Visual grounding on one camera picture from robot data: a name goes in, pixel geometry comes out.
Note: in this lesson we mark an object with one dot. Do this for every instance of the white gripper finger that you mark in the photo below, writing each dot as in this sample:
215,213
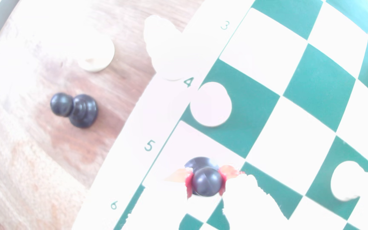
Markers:
161,207
248,207

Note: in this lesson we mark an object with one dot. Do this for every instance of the black pawn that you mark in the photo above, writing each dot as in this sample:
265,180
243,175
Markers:
206,182
80,111

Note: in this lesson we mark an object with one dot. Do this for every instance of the green and white chess mat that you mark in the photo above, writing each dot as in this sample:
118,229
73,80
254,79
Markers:
318,86

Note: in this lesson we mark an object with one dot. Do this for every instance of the white chess piece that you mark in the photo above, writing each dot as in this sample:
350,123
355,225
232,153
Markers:
166,48
96,54

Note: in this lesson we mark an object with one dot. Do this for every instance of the white rook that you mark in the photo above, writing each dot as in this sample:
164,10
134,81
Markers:
347,182

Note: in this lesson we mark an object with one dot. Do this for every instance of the white pawn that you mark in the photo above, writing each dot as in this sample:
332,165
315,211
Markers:
211,104

